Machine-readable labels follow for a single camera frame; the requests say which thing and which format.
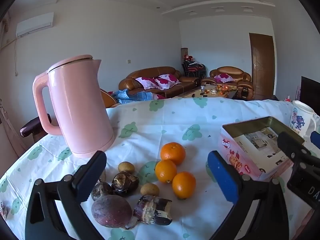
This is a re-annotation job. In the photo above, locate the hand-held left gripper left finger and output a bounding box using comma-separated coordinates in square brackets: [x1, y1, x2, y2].
[24, 151, 108, 240]

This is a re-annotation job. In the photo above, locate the printed paper leaflet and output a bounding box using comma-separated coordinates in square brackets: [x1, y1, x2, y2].
[236, 126, 294, 172]

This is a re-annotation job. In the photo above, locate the stack of dark chairs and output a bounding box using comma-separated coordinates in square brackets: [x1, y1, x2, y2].
[184, 59, 207, 78]

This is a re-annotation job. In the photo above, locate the brown leather lounge chair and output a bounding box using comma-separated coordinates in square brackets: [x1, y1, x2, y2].
[100, 88, 118, 108]

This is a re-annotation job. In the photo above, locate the brown leather sofa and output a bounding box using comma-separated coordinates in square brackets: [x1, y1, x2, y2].
[118, 66, 202, 99]

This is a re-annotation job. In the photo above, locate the dark maroon chair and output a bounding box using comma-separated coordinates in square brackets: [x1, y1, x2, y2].
[20, 114, 52, 138]

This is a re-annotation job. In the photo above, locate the brown leather armchair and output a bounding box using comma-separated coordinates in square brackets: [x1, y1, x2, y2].
[201, 66, 254, 101]

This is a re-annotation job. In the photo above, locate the black television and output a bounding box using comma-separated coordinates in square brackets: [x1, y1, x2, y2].
[300, 76, 320, 108]

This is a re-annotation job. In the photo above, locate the floral pink pillow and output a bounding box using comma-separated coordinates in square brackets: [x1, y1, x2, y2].
[154, 77, 173, 90]
[160, 73, 181, 85]
[135, 77, 158, 89]
[214, 74, 232, 83]

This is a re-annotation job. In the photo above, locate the pink electric kettle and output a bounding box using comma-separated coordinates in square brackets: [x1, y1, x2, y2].
[32, 54, 116, 158]

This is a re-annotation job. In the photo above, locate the pink tin box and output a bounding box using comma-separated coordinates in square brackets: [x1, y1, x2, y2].
[220, 116, 305, 182]

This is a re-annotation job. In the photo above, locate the blue plaid blanket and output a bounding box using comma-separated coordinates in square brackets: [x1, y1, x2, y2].
[111, 89, 153, 104]

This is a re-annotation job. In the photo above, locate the brown wooden door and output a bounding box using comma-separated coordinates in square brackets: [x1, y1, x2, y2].
[249, 33, 275, 98]

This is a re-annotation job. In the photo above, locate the wooden coffee table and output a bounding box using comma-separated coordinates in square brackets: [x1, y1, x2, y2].
[179, 85, 238, 100]

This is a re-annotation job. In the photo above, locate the white printed mug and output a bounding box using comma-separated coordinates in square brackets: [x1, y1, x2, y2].
[289, 100, 320, 140]

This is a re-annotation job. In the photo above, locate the white air conditioner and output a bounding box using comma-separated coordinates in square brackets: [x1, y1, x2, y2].
[15, 12, 54, 38]

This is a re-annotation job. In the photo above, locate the orange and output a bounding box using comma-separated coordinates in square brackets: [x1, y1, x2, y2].
[155, 159, 178, 183]
[160, 142, 186, 166]
[172, 171, 196, 200]

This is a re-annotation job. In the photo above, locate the white cloud print tablecloth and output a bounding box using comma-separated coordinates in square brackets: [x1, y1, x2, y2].
[0, 97, 320, 240]

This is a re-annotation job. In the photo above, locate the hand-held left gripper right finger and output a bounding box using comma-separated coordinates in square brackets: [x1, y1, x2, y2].
[207, 151, 287, 240]

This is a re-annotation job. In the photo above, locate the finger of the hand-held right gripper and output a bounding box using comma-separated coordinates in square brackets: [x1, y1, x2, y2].
[277, 131, 320, 167]
[311, 131, 320, 153]

